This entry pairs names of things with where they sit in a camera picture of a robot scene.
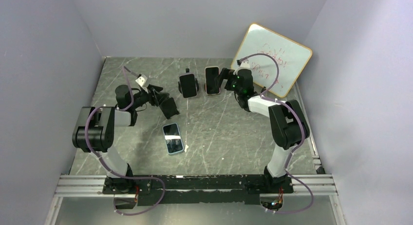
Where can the yellow framed whiteboard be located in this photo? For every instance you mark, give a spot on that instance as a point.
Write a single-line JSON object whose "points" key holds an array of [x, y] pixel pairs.
{"points": [[280, 62]]}

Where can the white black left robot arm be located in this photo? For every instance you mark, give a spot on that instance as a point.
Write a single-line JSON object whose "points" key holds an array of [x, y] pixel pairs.
{"points": [[94, 134]]}

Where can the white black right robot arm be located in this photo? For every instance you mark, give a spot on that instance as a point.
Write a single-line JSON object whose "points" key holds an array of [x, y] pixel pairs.
{"points": [[288, 126]]}

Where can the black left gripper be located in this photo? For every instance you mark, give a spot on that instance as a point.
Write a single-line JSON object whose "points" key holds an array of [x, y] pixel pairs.
{"points": [[157, 96]]}

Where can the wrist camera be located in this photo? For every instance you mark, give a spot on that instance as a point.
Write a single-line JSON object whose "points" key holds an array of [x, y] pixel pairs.
{"points": [[142, 81], [243, 64]]}

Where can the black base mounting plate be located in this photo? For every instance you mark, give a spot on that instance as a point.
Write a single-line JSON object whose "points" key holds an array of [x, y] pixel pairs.
{"points": [[191, 189]]}

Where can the white cased phone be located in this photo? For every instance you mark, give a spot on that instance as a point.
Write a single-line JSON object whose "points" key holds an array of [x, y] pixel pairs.
{"points": [[211, 73]]}

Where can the aluminium rail frame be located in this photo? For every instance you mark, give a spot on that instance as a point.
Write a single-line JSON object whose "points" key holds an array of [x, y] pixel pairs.
{"points": [[90, 186]]}

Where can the black folding phone stand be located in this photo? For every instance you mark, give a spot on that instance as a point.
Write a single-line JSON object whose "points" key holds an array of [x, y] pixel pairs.
{"points": [[169, 108]]}

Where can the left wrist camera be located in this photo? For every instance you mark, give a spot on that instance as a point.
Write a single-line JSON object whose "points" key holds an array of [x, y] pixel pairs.
{"points": [[142, 81]]}

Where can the black round base phone stand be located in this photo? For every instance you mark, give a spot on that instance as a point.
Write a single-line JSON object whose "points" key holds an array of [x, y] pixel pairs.
{"points": [[180, 86]]}

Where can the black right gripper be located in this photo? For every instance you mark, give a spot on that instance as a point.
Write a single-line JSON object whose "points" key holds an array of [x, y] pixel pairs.
{"points": [[227, 74]]}

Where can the blue cased phone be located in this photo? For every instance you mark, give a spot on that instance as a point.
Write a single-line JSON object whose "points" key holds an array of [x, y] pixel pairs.
{"points": [[173, 139]]}

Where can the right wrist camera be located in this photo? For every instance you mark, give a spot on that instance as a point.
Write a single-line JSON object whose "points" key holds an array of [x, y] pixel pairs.
{"points": [[243, 64]]}

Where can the purple phone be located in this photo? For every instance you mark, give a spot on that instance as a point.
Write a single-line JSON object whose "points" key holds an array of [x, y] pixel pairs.
{"points": [[188, 84]]}

